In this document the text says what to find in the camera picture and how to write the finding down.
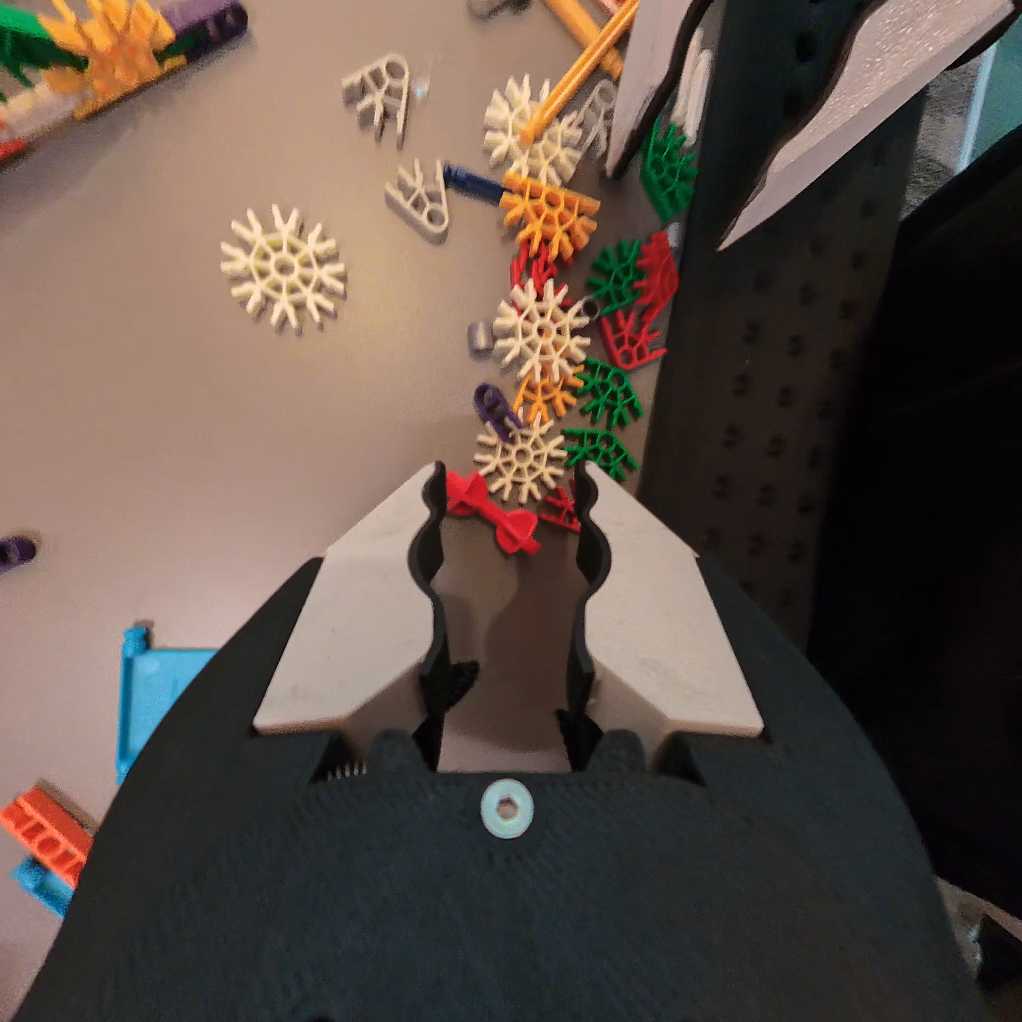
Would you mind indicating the blue toy panel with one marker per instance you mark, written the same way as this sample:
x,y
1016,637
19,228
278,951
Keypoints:
x,y
160,695
41,891

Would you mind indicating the person's black clothing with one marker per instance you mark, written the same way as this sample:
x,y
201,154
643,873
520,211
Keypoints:
x,y
918,559

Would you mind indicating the grey toy spacer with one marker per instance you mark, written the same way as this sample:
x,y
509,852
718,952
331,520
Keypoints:
x,y
480,338

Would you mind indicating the light grey toy connector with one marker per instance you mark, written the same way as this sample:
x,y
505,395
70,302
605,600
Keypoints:
x,y
415,210
384,88

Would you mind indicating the orange toy connector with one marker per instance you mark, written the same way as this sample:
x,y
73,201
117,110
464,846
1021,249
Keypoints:
x,y
44,835

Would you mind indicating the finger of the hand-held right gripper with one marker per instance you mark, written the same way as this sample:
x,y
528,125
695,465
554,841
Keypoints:
x,y
651,64
895,64

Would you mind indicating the purple toy connector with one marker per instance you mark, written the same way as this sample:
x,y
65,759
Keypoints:
x,y
487,400
15,553

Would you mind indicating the pile of colourful toy connectors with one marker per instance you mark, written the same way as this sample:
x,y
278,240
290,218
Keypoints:
x,y
656,276

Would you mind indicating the pile of colourful toy rods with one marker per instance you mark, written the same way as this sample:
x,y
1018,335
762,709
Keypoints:
x,y
580,76

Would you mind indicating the colourful toy construction model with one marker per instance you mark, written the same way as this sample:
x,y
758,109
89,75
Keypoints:
x,y
120,48

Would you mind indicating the white snowflake toy connector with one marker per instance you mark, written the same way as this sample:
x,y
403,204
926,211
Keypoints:
x,y
270,266

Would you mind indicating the red bow-shaped toy piece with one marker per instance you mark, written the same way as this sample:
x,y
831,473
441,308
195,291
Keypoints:
x,y
471,493

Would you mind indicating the blue toy rod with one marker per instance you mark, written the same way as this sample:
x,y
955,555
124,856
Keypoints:
x,y
475,181

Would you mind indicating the red toy connector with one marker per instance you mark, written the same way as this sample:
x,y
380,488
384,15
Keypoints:
x,y
564,512

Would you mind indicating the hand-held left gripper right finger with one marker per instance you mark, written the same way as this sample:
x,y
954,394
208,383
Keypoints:
x,y
671,639

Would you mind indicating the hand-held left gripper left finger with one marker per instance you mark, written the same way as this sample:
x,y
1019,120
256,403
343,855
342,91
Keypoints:
x,y
343,639

